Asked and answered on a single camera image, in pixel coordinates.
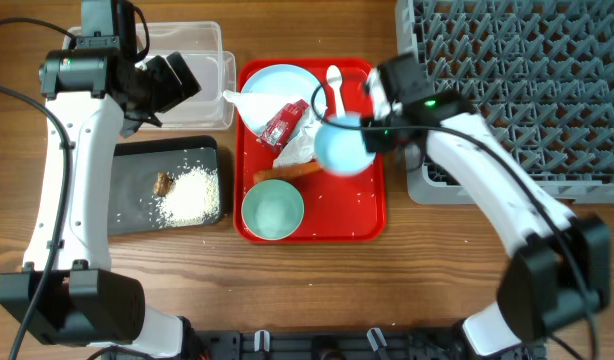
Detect red snack wrapper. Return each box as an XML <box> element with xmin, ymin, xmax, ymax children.
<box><xmin>257</xmin><ymin>100</ymin><xmax>309</xmax><ymax>153</ymax></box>

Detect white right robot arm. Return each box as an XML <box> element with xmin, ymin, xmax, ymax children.
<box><xmin>362</xmin><ymin>90</ymin><xmax>611</xmax><ymax>357</ymax></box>

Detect pile of white rice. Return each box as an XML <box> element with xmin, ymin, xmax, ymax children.
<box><xmin>156</xmin><ymin>167</ymin><xmax>220</xmax><ymax>227</ymax></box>

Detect light blue plate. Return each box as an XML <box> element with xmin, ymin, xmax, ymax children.
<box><xmin>239</xmin><ymin>63</ymin><xmax>328</xmax><ymax>137</ymax></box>

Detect white napkin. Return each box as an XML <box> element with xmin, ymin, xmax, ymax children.
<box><xmin>222</xmin><ymin>90</ymin><xmax>328</xmax><ymax>168</ymax></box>

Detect red serving tray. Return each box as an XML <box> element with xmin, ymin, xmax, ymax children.
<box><xmin>234</xmin><ymin>58</ymin><xmax>386</xmax><ymax>245</ymax></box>

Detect brown food scrap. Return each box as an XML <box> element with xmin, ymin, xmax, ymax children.
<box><xmin>153</xmin><ymin>172</ymin><xmax>173</xmax><ymax>197</ymax></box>

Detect blue bowl with rice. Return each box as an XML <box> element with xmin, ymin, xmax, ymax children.
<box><xmin>314</xmin><ymin>113</ymin><xmax>376</xmax><ymax>177</ymax></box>

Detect white plastic spoon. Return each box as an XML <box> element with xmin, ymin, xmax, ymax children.
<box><xmin>326</xmin><ymin>65</ymin><xmax>346</xmax><ymax>117</ymax></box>

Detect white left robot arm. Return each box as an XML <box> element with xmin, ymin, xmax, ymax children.
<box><xmin>0</xmin><ymin>49</ymin><xmax>207</xmax><ymax>359</ymax></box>

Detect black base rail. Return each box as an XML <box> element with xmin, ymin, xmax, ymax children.
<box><xmin>196</xmin><ymin>328</ymin><xmax>479</xmax><ymax>360</ymax></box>

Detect clear plastic bin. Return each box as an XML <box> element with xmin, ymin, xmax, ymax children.
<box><xmin>56</xmin><ymin>20</ymin><xmax>237</xmax><ymax>132</ymax></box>

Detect green bowl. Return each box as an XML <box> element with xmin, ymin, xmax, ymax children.
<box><xmin>241</xmin><ymin>180</ymin><xmax>305</xmax><ymax>241</ymax></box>

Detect grey dishwasher rack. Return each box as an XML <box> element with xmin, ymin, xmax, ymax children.
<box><xmin>395</xmin><ymin>0</ymin><xmax>614</xmax><ymax>204</ymax></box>

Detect orange carrot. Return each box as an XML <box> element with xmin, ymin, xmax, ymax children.
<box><xmin>253</xmin><ymin>162</ymin><xmax>321</xmax><ymax>184</ymax></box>

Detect black tray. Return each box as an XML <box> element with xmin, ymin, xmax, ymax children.
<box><xmin>107</xmin><ymin>135</ymin><xmax>223</xmax><ymax>235</ymax></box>

